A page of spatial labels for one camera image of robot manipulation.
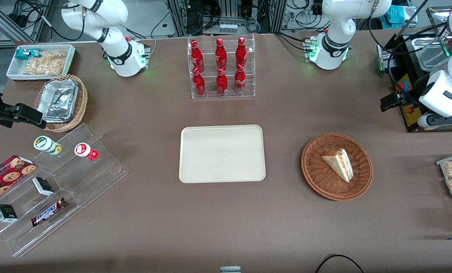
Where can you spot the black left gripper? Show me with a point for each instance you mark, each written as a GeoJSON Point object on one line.
{"type": "Point", "coordinates": [417, 88]}

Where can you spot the triangular sandwich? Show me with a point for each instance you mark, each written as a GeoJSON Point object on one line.
{"type": "Point", "coordinates": [339, 163]}

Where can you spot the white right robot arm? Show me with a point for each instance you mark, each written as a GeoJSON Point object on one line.
{"type": "Point", "coordinates": [121, 57]}

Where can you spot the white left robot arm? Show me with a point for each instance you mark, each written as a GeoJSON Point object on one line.
{"type": "Point", "coordinates": [333, 26]}

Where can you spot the oval light wicker basket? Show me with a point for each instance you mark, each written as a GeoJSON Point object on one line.
{"type": "Point", "coordinates": [82, 98]}

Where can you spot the round brown wicker basket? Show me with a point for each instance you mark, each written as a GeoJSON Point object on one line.
{"type": "Point", "coordinates": [324, 182]}

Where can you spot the beige plastic tray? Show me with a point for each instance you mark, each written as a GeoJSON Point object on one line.
{"type": "Point", "coordinates": [222, 153]}

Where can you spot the red emergency stop button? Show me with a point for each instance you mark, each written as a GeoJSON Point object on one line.
{"type": "Point", "coordinates": [403, 87]}

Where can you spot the black food warmer machine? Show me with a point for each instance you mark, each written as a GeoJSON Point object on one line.
{"type": "Point", "coordinates": [409, 120]}

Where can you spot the green lid yogurt cup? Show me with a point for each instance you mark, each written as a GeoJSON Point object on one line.
{"type": "Point", "coordinates": [44, 143]}

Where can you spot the stack of foil trays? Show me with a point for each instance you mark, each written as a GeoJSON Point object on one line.
{"type": "Point", "coordinates": [57, 100]}

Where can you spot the white rectangular snack bin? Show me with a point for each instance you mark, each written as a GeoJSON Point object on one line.
{"type": "Point", "coordinates": [13, 70]}

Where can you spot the clear cracker snack packet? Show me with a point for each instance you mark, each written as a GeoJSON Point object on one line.
{"type": "Point", "coordinates": [46, 65]}

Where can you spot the steel food pan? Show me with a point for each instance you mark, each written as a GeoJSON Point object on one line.
{"type": "Point", "coordinates": [430, 57]}

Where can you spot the teal snack packet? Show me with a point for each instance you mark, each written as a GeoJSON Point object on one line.
{"type": "Point", "coordinates": [25, 54]}

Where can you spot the red plaid cookie box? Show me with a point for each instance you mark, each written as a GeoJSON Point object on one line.
{"type": "Point", "coordinates": [6, 176]}

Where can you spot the small black box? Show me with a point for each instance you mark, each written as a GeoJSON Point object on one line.
{"type": "Point", "coordinates": [5, 213]}
{"type": "Point", "coordinates": [42, 185]}

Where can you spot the clear acrylic stepped shelf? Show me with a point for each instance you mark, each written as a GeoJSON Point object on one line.
{"type": "Point", "coordinates": [82, 182]}

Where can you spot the teal plastic bag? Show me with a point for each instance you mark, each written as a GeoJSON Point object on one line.
{"type": "Point", "coordinates": [400, 17]}

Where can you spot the Snickers chocolate bar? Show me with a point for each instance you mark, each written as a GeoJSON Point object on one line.
{"type": "Point", "coordinates": [48, 212]}

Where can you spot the red cola bottle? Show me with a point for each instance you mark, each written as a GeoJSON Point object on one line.
{"type": "Point", "coordinates": [221, 53]}
{"type": "Point", "coordinates": [241, 52]}
{"type": "Point", "coordinates": [240, 81]}
{"type": "Point", "coordinates": [222, 83]}
{"type": "Point", "coordinates": [197, 55]}
{"type": "Point", "coordinates": [199, 84]}

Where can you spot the clear acrylic bottle rack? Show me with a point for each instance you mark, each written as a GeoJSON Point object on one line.
{"type": "Point", "coordinates": [210, 93]}

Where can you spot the small grey box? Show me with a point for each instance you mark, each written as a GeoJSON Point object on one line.
{"type": "Point", "coordinates": [230, 269]}

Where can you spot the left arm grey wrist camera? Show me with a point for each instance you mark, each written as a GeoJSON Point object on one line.
{"type": "Point", "coordinates": [424, 120]}

